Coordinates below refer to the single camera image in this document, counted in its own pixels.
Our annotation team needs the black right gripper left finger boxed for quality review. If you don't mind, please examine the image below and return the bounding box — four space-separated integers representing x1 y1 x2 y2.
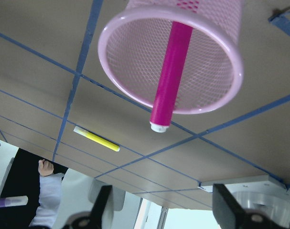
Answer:
89 185 114 229

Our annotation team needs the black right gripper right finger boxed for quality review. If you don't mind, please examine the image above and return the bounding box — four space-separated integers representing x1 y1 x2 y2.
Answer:
212 184 246 229

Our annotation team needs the purple highlighter pen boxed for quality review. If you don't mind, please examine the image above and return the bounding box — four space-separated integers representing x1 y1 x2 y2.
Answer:
0 196 28 208

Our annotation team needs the pink highlighter pen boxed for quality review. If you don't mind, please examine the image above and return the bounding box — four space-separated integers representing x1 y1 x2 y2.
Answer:
150 21 193 133

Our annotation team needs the pink mesh cup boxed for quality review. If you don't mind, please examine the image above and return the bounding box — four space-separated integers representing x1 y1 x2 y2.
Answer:
98 0 243 115

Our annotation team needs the person in white shirt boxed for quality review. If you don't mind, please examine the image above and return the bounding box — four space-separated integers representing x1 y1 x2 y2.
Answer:
29 159 64 229

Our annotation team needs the yellow highlighter pen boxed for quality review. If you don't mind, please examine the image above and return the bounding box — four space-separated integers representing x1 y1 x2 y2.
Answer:
73 126 120 152

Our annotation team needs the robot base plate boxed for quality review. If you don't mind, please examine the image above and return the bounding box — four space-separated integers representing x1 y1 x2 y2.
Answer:
198 175 287 193

